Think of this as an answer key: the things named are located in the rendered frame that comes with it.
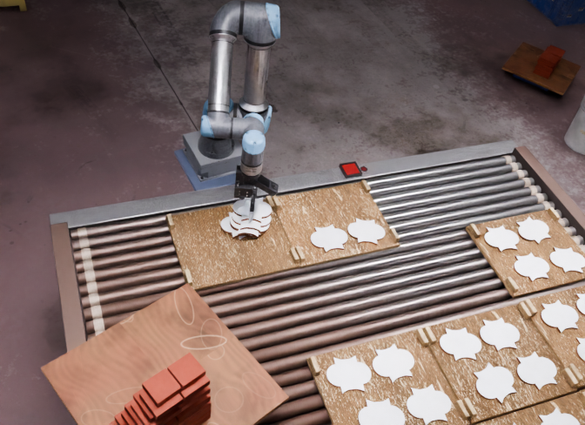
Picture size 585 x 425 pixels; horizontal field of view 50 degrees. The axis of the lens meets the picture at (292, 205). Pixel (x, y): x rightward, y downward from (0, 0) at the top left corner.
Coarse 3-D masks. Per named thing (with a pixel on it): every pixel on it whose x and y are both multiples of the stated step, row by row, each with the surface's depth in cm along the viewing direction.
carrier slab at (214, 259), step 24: (192, 216) 238; (216, 216) 239; (192, 240) 230; (216, 240) 231; (240, 240) 233; (264, 240) 234; (192, 264) 222; (216, 264) 224; (240, 264) 225; (264, 264) 226; (288, 264) 228
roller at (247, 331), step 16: (480, 272) 239; (400, 288) 229; (416, 288) 230; (432, 288) 231; (448, 288) 235; (336, 304) 221; (352, 304) 221; (368, 304) 223; (384, 304) 226; (272, 320) 212; (288, 320) 213; (304, 320) 215; (240, 336) 208
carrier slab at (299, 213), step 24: (312, 192) 254; (336, 192) 256; (360, 192) 258; (288, 216) 244; (312, 216) 246; (336, 216) 247; (360, 216) 249; (288, 240) 237; (384, 240) 242; (312, 264) 230
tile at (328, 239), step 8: (320, 232) 239; (328, 232) 240; (336, 232) 240; (344, 232) 241; (312, 240) 236; (320, 240) 236; (328, 240) 237; (336, 240) 237; (344, 240) 238; (320, 248) 235; (328, 248) 234; (336, 248) 235
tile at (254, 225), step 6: (234, 216) 233; (270, 216) 236; (234, 222) 233; (240, 222) 232; (246, 222) 232; (252, 222) 232; (258, 222) 233; (264, 222) 233; (270, 222) 235; (240, 228) 230; (246, 228) 231; (252, 228) 231; (258, 228) 231
